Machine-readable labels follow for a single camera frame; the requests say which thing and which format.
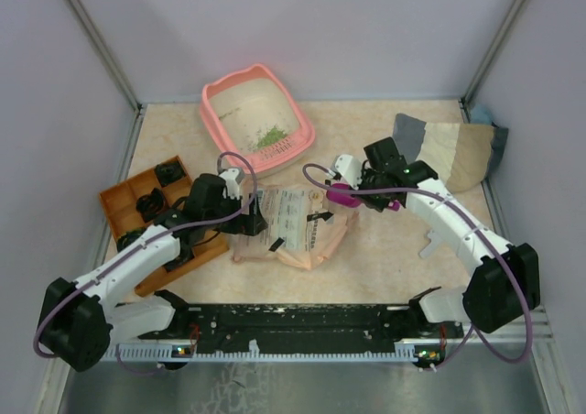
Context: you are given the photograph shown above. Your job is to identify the green litter pellets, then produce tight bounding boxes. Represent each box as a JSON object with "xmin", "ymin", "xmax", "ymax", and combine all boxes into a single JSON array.
[{"xmin": 249, "ymin": 125, "xmax": 288, "ymax": 152}]

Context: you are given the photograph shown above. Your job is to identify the orange compartment tray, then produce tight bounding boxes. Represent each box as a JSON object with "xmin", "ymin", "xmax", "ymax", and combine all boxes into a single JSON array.
[{"xmin": 99, "ymin": 156, "xmax": 229, "ymax": 297}]

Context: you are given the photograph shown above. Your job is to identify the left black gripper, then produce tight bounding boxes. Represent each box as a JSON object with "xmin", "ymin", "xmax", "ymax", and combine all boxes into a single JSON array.
[{"xmin": 204, "ymin": 191, "xmax": 267, "ymax": 236}]

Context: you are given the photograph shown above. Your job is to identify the pink litter box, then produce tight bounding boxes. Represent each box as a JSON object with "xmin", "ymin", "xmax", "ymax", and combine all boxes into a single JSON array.
[{"xmin": 200, "ymin": 63, "xmax": 316, "ymax": 178}]

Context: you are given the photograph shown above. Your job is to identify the beige cat litter bag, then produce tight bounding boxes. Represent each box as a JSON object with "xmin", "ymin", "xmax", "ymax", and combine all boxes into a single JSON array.
[{"xmin": 233, "ymin": 184, "xmax": 359, "ymax": 270}]

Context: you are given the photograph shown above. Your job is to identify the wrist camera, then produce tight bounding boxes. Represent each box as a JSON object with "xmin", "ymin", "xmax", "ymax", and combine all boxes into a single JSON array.
[
  {"xmin": 219, "ymin": 167, "xmax": 245, "ymax": 200},
  {"xmin": 331, "ymin": 154, "xmax": 362, "ymax": 190}
]

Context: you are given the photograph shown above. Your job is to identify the blue cloth in corner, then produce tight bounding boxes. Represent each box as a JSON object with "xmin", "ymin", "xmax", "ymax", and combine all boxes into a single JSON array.
[{"xmin": 469, "ymin": 104, "xmax": 496, "ymax": 126}]

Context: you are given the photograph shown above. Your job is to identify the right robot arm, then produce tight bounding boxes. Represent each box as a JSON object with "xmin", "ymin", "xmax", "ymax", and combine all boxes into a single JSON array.
[{"xmin": 358, "ymin": 137, "xmax": 541, "ymax": 337}]

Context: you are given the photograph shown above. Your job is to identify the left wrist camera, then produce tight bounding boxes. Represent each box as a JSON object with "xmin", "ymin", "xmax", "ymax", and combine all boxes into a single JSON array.
[{"xmin": 219, "ymin": 167, "xmax": 245, "ymax": 200}]

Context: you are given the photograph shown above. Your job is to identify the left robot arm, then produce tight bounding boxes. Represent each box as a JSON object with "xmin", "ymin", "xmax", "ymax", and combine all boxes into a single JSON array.
[{"xmin": 33, "ymin": 167, "xmax": 267, "ymax": 372}]

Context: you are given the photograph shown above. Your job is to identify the grey beige folded cloth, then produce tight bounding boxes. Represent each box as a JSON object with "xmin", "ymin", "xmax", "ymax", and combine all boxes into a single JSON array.
[{"xmin": 392, "ymin": 114, "xmax": 508, "ymax": 193}]

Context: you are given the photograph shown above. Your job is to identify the black ring in tray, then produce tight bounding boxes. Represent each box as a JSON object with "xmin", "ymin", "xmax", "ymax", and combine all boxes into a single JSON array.
[{"xmin": 136, "ymin": 189, "xmax": 168, "ymax": 221}]

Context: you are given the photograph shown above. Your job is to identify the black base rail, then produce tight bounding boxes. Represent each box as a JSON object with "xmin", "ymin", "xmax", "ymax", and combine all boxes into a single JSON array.
[{"xmin": 139, "ymin": 304, "xmax": 463, "ymax": 354}]

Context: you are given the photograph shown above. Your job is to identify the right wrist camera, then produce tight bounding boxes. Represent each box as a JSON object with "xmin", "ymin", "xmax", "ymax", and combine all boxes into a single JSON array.
[{"xmin": 331, "ymin": 154, "xmax": 362, "ymax": 190}]

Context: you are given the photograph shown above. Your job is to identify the black part in tray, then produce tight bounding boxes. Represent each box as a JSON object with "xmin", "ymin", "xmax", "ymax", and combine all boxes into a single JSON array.
[{"xmin": 155, "ymin": 159, "xmax": 186, "ymax": 187}]

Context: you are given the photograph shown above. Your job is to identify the purple plastic scoop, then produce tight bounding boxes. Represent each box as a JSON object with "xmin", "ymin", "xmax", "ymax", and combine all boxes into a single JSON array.
[{"xmin": 326, "ymin": 183, "xmax": 402, "ymax": 212}]

